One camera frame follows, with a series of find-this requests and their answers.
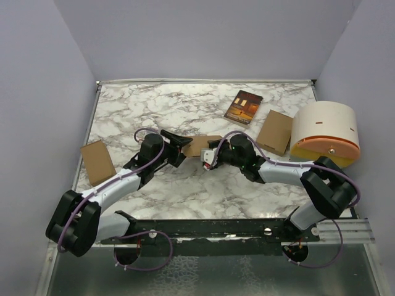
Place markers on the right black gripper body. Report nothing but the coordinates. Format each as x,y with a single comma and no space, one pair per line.
225,155

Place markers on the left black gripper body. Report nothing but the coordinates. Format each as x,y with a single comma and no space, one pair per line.
170,153

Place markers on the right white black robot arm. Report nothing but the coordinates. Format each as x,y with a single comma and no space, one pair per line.
329,189

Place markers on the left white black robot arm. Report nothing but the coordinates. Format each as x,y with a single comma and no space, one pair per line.
75,222

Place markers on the folded brown cardboard box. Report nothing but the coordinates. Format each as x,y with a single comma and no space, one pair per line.
275,133

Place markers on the dark orange paperback book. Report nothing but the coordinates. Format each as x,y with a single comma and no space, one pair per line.
243,108

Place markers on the small cardboard piece left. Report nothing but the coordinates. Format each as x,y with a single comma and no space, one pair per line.
98,163

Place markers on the white orange tape dispenser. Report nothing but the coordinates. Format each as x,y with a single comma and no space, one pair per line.
328,129

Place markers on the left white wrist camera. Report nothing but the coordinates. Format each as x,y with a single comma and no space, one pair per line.
143,141

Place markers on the black mounting rail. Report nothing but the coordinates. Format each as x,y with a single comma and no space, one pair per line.
198,238

